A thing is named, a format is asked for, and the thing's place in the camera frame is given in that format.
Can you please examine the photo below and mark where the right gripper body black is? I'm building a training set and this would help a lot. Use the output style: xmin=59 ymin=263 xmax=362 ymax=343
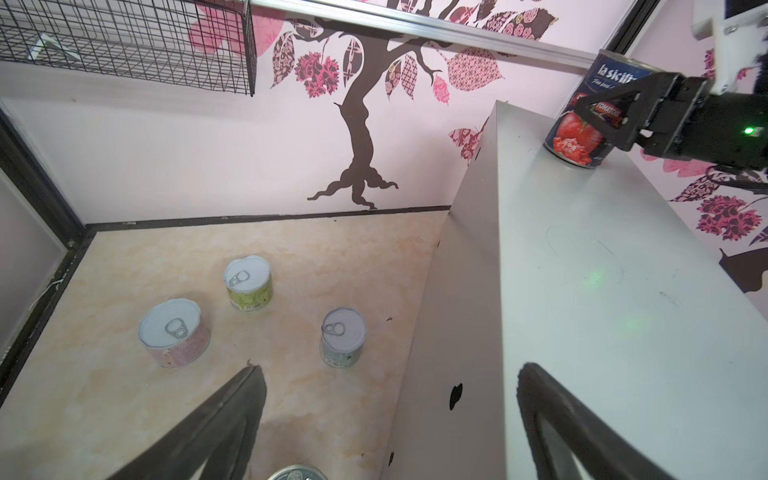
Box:
xmin=636 ymin=74 xmax=767 ymax=170

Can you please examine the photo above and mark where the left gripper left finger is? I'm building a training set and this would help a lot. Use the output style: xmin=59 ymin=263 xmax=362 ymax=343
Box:
xmin=111 ymin=364 xmax=267 ymax=479

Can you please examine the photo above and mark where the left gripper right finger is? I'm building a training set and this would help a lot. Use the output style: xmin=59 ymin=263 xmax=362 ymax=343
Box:
xmin=517 ymin=363 xmax=671 ymax=479

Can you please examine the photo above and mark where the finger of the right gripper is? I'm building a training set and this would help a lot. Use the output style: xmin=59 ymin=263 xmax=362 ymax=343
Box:
xmin=574 ymin=72 xmax=681 ymax=151

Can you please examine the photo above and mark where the large blue labelled can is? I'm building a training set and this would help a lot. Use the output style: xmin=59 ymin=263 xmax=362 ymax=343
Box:
xmin=268 ymin=464 xmax=328 ymax=480

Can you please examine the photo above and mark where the dark tomato can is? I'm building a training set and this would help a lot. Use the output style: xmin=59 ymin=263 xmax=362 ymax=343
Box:
xmin=543 ymin=50 xmax=661 ymax=170

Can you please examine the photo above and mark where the pink small can left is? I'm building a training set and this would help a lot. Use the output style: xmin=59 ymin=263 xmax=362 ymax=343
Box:
xmin=138 ymin=298 xmax=211 ymax=369

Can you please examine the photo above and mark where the green labelled small can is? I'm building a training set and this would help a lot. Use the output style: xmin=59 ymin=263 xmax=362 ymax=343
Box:
xmin=223 ymin=255 xmax=274 ymax=312

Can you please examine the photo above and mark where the grey metal cabinet box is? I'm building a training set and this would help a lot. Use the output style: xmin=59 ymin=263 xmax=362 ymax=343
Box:
xmin=382 ymin=102 xmax=767 ymax=479

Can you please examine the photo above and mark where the aluminium rail back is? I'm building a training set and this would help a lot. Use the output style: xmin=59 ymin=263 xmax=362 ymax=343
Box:
xmin=252 ymin=0 xmax=596 ymax=69

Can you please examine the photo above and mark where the black wire basket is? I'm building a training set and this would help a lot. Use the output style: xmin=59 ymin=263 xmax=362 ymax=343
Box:
xmin=1 ymin=0 xmax=257 ymax=95

